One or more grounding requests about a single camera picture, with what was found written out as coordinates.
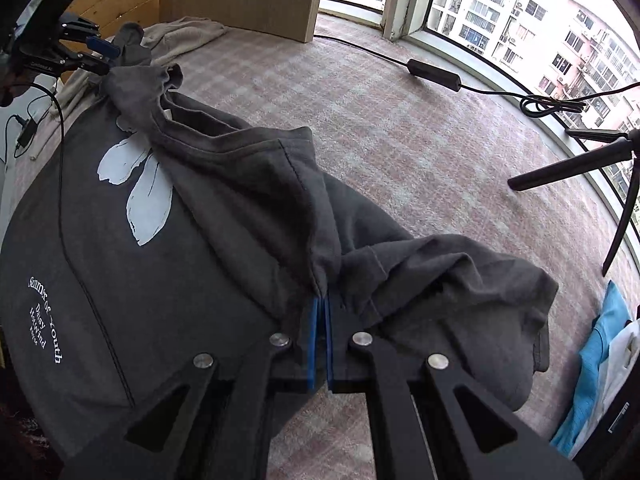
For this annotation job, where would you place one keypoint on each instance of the pink checked mat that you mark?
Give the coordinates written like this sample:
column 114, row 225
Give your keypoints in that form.
column 436, row 162

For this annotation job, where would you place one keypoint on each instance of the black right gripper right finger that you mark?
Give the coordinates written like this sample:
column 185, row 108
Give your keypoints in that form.
column 429, row 419

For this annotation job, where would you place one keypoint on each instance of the white garment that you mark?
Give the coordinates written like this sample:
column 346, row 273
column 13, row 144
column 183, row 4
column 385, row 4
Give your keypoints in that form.
column 623, row 353

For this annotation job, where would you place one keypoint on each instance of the beige cloth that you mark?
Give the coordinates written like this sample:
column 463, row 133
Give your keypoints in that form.
column 157, row 45

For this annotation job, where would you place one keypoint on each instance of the blue garment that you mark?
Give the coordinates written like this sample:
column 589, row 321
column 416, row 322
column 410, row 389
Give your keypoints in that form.
column 613, row 318

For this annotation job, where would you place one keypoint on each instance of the dark grey printed t-shirt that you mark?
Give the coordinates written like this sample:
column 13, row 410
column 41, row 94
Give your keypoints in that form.
column 164, row 228

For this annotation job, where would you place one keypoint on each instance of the black power adapter with cable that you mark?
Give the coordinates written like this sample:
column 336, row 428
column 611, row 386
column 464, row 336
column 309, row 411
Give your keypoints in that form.
column 531, row 105

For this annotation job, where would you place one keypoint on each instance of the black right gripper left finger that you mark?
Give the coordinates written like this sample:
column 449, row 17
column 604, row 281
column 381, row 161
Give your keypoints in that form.
column 212, row 419

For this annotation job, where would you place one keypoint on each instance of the black tripod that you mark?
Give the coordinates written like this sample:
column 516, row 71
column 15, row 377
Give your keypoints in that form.
column 618, row 146

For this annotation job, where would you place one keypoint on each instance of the white window frame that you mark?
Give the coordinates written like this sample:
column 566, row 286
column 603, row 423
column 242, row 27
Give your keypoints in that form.
column 560, row 48

